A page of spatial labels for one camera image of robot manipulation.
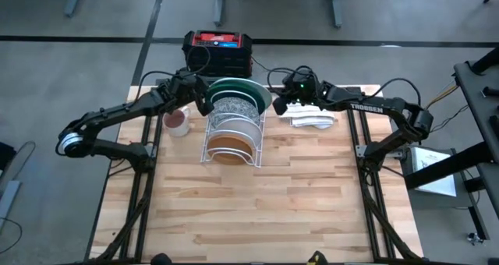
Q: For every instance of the grey desk leg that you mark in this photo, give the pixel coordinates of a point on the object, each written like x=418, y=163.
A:
x=74, y=0
x=220, y=4
x=337, y=4

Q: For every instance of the white paper booklet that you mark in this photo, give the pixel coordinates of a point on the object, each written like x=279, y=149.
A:
x=432, y=171

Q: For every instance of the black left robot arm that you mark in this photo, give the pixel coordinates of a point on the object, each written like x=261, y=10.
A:
x=117, y=111

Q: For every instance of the black table frame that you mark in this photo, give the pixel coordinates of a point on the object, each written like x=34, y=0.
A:
x=352, y=128

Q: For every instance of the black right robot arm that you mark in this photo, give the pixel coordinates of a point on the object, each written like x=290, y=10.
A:
x=370, y=108

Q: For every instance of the red black power station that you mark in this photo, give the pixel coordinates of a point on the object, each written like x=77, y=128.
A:
x=226, y=62

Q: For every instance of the white ceramic mug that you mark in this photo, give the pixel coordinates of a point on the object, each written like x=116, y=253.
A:
x=177, y=130

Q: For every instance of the brown divided plate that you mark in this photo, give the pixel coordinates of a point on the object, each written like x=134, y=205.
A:
x=230, y=144

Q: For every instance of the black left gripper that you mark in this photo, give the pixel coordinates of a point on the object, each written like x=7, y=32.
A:
x=183, y=89

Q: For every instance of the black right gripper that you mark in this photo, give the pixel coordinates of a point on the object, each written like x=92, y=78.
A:
x=304, y=89

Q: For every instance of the white blue floral plate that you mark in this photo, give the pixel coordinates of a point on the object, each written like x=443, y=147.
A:
x=234, y=109

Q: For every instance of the folded white cloth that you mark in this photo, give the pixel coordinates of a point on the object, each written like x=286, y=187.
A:
x=312, y=119

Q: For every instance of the pale green plate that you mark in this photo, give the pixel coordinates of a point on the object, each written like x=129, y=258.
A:
x=266, y=97

